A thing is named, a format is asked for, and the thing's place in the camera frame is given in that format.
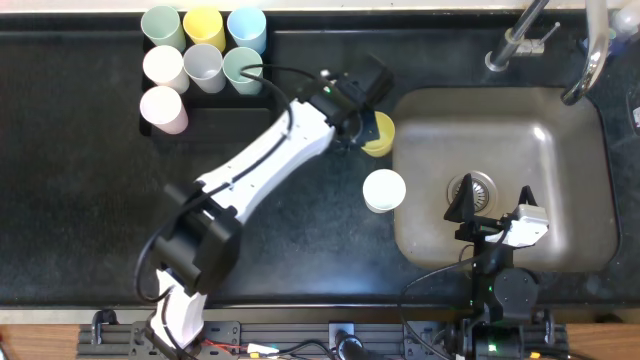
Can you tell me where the grey cup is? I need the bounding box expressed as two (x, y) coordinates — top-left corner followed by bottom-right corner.
(182, 43), (227, 95)

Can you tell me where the black cable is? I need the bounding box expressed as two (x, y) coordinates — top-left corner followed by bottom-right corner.
(133, 63), (326, 306)
(397, 227), (511, 360)

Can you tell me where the blue cup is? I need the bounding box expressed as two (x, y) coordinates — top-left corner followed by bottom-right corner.
(226, 6), (268, 55)

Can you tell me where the mounting rail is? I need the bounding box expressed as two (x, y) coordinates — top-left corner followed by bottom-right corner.
(77, 309), (571, 360)

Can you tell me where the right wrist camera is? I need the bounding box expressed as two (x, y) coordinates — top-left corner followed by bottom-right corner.
(484, 203), (550, 249)

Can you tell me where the steel sink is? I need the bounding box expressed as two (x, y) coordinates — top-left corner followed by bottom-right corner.
(391, 87), (621, 274)

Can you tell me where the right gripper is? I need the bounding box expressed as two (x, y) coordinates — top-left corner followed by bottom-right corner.
(443, 172), (539, 244)

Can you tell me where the black tray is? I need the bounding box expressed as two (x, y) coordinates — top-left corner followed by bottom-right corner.
(138, 19), (276, 140)

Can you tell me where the yellow cup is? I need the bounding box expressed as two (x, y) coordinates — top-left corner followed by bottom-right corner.
(182, 6), (227, 53)
(360, 110), (396, 159)

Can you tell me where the white cup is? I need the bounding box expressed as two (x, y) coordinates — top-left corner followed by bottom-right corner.
(362, 168), (407, 215)
(142, 44), (191, 96)

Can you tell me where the pink cup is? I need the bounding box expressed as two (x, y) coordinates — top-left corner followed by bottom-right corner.
(139, 85), (190, 135)

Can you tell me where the steel tap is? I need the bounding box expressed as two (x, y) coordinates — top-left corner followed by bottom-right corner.
(483, 0), (612, 107)

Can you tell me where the green cup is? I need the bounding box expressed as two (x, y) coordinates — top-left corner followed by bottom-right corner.
(221, 46), (265, 96)
(140, 5), (187, 53)

